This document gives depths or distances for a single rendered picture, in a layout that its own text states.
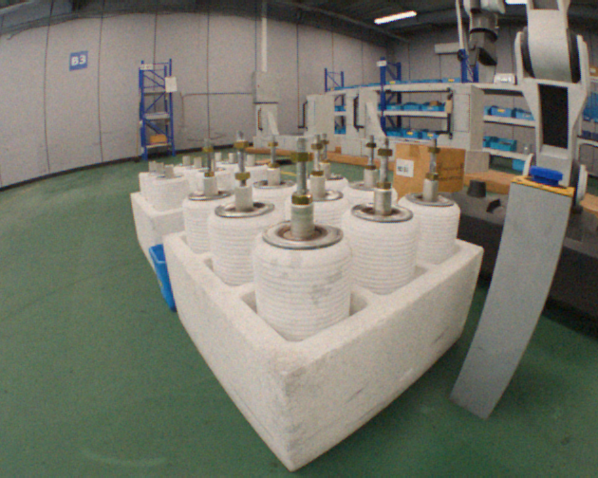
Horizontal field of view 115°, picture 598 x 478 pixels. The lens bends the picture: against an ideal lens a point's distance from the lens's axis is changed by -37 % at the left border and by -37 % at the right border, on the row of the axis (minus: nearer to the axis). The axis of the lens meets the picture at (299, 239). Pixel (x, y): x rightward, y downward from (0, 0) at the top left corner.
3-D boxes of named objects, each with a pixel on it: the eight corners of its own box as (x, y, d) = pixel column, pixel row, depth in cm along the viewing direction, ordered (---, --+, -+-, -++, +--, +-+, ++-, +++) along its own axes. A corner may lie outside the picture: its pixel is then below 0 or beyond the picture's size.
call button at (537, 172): (531, 182, 26) (532, 164, 26) (561, 190, 23) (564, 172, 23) (525, 184, 24) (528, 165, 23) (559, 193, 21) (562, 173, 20)
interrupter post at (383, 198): (395, 215, 35) (397, 188, 34) (385, 219, 33) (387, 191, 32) (377, 211, 36) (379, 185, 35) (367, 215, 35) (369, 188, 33)
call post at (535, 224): (468, 374, 39) (522, 177, 28) (503, 392, 34) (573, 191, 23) (447, 399, 35) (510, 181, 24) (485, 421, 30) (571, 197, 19)
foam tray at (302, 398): (326, 267, 78) (327, 199, 71) (460, 336, 49) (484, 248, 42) (178, 319, 56) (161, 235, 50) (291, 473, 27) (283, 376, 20)
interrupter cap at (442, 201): (440, 197, 45) (440, 193, 45) (462, 210, 38) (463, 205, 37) (398, 195, 45) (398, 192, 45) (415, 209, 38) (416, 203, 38)
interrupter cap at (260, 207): (286, 213, 36) (286, 208, 36) (225, 225, 32) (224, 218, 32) (260, 201, 42) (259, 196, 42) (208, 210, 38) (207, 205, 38)
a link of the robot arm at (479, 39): (479, 67, 69) (480, 37, 66) (506, 66, 61) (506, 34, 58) (458, 47, 62) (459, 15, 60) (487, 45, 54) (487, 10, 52)
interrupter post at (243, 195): (257, 212, 37) (255, 186, 35) (238, 215, 35) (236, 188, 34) (250, 208, 39) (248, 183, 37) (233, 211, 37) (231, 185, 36)
